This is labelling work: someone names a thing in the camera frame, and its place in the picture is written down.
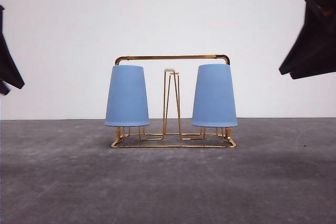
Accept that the gold wire cup rack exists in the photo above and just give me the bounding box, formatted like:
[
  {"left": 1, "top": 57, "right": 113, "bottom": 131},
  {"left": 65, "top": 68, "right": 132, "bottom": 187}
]
[{"left": 111, "top": 54, "right": 236, "bottom": 148}]

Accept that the blue ribbed cup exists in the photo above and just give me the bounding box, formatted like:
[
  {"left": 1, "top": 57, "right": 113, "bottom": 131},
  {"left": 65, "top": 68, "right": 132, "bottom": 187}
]
[
  {"left": 192, "top": 63, "right": 238, "bottom": 127},
  {"left": 104, "top": 65, "right": 150, "bottom": 127}
]

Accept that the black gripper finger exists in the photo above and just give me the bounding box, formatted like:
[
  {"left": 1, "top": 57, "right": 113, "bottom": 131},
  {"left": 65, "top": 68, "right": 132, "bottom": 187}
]
[
  {"left": 0, "top": 78, "right": 11, "bottom": 95},
  {"left": 0, "top": 5, "right": 25, "bottom": 90}
]

